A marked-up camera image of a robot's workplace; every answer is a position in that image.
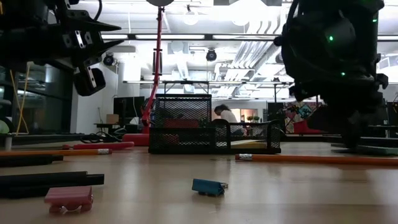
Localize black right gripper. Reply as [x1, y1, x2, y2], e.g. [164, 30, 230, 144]
[307, 96, 386, 149]

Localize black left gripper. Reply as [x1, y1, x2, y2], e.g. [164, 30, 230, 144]
[40, 0, 124, 96]

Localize orange pencil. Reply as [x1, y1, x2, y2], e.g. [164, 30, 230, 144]
[235, 154, 398, 167]
[0, 148, 112, 157]

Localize pale yellow sticky note pad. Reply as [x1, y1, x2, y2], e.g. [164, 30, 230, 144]
[230, 139, 267, 149]

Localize red grey scissors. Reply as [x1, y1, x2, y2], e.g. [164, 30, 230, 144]
[62, 141, 135, 151]

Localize black mesh desk organizer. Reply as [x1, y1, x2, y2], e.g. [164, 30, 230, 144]
[148, 94, 282, 155]

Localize black pen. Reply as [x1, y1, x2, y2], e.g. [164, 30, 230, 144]
[0, 154, 64, 168]
[0, 171, 105, 199]

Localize blue binder clip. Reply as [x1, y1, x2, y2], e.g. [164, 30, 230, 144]
[192, 179, 229, 198]

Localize pink binder clip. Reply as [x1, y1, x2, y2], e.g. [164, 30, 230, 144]
[44, 185, 94, 215]

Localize red bin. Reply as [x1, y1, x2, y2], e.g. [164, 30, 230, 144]
[293, 120, 324, 135]

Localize overhead LED light bar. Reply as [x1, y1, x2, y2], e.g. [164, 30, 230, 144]
[101, 32, 284, 43]

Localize red desk lamp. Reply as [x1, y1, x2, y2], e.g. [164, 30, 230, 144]
[122, 0, 175, 147]

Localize person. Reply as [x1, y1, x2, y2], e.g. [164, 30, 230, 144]
[213, 104, 246, 137]

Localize colourful wall mural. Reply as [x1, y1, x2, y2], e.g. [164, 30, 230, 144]
[283, 102, 315, 134]

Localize black lamp cable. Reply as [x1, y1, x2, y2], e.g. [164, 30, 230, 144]
[80, 130, 125, 145]

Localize yellow cable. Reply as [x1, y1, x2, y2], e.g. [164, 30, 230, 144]
[8, 67, 31, 136]

